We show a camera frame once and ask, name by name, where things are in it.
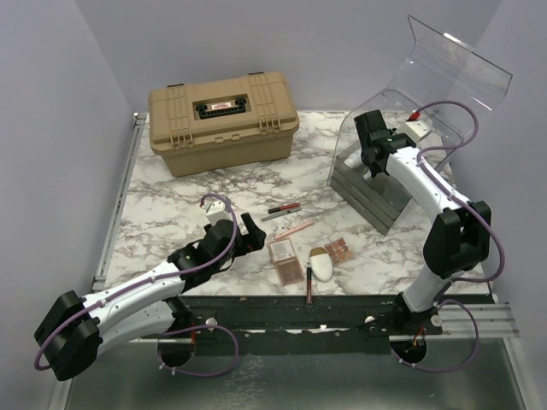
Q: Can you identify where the dark red lip pencil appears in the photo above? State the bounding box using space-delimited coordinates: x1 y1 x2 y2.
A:
306 265 313 304

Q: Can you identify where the white egg-shaped sponge case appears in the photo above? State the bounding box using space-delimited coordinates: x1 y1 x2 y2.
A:
309 247 333 282

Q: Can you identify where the clear acrylic makeup organizer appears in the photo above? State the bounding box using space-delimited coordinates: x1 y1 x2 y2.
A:
328 16 513 235

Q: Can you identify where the tan plastic toolbox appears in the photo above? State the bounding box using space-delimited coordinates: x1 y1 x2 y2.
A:
148 72 300 177

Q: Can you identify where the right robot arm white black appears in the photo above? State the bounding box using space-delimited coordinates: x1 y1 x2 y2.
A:
354 110 491 334

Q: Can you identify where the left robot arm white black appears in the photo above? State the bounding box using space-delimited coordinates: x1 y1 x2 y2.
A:
34 214 267 381

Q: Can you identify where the pale pink makeup stick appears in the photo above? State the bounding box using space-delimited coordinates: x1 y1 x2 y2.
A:
274 220 315 240

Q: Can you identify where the houndstooth patterned eyeliner pen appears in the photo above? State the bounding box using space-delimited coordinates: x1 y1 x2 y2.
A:
261 207 301 222

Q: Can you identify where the red lip gloss tube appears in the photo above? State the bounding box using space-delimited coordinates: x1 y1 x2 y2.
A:
268 202 301 214

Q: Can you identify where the labelled compact box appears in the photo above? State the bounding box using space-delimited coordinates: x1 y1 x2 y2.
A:
268 238 296 263

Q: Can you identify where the rose gold clear compact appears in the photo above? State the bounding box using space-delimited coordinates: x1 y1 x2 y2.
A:
276 259 304 286

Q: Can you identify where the orange eyeshadow palette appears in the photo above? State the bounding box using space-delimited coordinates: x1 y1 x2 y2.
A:
324 237 354 266

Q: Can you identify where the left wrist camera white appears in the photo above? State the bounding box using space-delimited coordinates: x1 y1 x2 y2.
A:
205 200 231 226

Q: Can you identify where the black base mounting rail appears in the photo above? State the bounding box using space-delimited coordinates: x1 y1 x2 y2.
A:
161 295 442 355

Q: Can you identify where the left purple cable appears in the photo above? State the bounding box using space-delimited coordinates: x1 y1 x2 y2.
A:
33 194 240 378

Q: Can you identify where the aluminium frame rail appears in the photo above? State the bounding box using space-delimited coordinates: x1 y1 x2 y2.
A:
91 113 148 292

